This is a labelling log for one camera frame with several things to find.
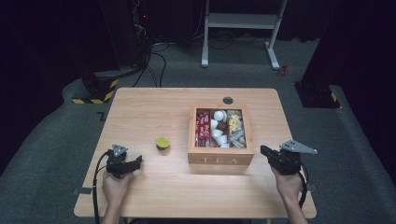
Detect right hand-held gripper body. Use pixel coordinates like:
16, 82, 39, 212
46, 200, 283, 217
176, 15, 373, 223
273, 139, 318, 175

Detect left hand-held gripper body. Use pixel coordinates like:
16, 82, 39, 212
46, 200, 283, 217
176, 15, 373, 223
106, 143, 129, 180

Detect wooden tea box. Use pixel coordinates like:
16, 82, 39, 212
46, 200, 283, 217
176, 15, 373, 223
187, 104, 255, 166

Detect person's right hand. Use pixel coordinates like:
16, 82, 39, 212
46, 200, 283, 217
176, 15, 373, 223
270, 166, 304, 203

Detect person's left hand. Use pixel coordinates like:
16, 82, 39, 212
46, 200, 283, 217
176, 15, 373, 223
102, 171, 134, 209

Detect clear wrapped tea bags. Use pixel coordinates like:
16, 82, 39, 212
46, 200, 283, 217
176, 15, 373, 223
228, 129, 248, 148

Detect yellow tea bag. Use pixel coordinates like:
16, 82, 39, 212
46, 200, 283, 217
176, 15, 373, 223
228, 113, 243, 132

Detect row of red sachets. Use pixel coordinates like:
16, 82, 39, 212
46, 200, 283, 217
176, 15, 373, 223
194, 111, 212, 147

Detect black stand base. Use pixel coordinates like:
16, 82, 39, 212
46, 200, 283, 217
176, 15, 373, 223
293, 81, 341, 109

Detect black stand with striped base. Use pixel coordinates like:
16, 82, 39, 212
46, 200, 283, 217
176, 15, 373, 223
71, 71, 120, 105

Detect dark equipment rack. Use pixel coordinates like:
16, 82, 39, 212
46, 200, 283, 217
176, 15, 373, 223
130, 0, 154, 68

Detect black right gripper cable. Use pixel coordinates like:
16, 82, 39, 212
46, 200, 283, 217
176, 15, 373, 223
298, 164, 310, 210

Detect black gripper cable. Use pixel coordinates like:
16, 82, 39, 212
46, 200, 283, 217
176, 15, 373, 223
298, 164, 310, 210
92, 149, 112, 224

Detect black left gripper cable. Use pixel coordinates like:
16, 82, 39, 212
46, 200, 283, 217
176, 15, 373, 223
92, 149, 112, 224

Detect black floor cables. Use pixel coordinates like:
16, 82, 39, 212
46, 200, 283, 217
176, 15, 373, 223
132, 41, 171, 89

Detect white metal desk frame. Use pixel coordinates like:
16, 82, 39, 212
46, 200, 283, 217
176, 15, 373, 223
201, 0, 289, 71

